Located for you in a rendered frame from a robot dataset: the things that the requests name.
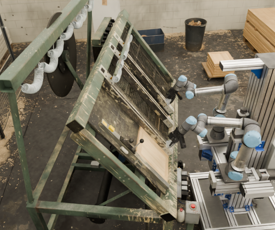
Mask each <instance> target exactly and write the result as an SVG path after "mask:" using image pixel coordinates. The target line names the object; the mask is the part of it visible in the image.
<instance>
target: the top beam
mask: <svg viewBox="0 0 275 230"><path fill-rule="evenodd" d="M128 17H129V14H128V12H127V11H126V10H125V9H123V10H122V11H121V12H120V13H119V14H118V16H117V18H116V20H115V22H114V24H113V27H112V29H111V31H110V33H109V35H108V37H107V39H106V41H105V43H104V45H103V47H102V50H101V52H100V54H99V56H98V58H97V60H96V62H95V64H94V66H93V68H92V70H91V72H90V74H89V76H88V78H87V80H86V82H85V85H84V87H83V89H82V91H81V93H80V95H79V97H78V99H77V101H76V103H75V105H74V108H73V110H72V112H71V114H70V116H69V118H68V120H67V122H66V124H65V125H66V126H67V127H68V128H69V129H70V130H71V131H72V132H73V133H77V132H79V131H81V130H83V129H84V128H85V127H86V124H87V122H88V119H89V116H90V114H91V112H92V109H93V107H94V104H95V101H96V99H97V96H98V93H99V91H100V89H101V86H102V84H103V81H104V78H105V77H104V76H103V75H102V74H101V73H100V72H99V71H98V70H99V67H100V65H102V66H103V67H104V68H105V69H106V70H108V68H109V66H110V63H111V61H112V58H113V55H114V53H113V52H112V50H111V49H110V48H109V45H110V43H112V44H113V45H114V47H115V48H116V47H117V45H118V41H117V40H116V39H115V37H114V34H115V32H116V33H117V34H118V36H119V37H121V35H122V32H123V30H124V27H125V25H126V22H127V20H128Z"/></svg>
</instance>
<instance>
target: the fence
mask: <svg viewBox="0 0 275 230"><path fill-rule="evenodd" d="M103 121H104V122H105V123H106V124H107V126H105V125H104V124H103ZM98 125H99V126H100V127H101V128H102V129H103V130H104V131H105V132H106V133H107V134H108V135H109V136H110V137H111V138H112V139H113V140H114V141H115V142H116V143H117V144H118V145H119V146H120V147H121V146H123V147H124V148H125V149H126V150H127V151H128V154H129V155H130V156H131V157H132V158H133V159H134V160H139V161H140V162H141V163H142V164H143V165H142V168H143V169H144V170H146V171H147V172H148V173H149V174H150V175H151V176H152V177H153V178H154V179H155V180H156V181H157V182H158V183H159V184H160V185H161V186H162V187H163V188H164V189H165V190H167V189H169V184H168V183H167V182H166V181H165V180H164V179H163V178H162V177H161V176H160V175H159V174H158V173H157V172H156V171H155V170H154V169H153V168H152V167H151V166H150V165H149V164H148V163H147V162H146V161H145V160H144V159H143V158H142V157H141V156H140V155H139V154H138V153H137V152H136V153H135V154H133V153H132V152H131V151H130V150H129V149H128V148H127V147H126V146H125V145H124V144H123V143H122V142H121V141H120V135H119V134H118V133H117V132H116V131H115V130H114V132H112V131H111V130H109V129H108V127H109V124H108V123H107V122H106V121H105V120H103V119H101V120H99V123H98Z"/></svg>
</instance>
